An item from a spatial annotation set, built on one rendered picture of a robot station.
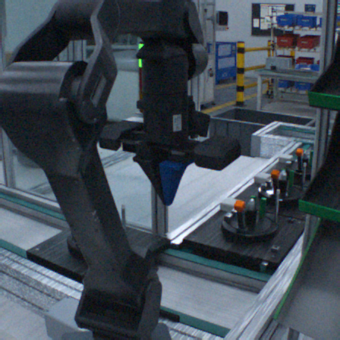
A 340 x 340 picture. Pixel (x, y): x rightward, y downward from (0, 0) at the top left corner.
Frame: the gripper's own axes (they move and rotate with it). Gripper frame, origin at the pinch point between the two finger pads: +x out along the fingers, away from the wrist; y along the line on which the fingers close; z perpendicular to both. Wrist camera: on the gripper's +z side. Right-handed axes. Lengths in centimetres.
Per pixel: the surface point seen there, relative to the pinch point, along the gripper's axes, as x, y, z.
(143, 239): 29.2, 24.0, 26.5
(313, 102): -10.1, -15.9, 12.9
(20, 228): 34, 62, 20
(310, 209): 5.5, -17.0, 11.8
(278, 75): 71, 156, 516
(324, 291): 21.0, -20.8, 14.5
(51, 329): 31.9, 21.9, -7.0
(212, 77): 108, 317, 640
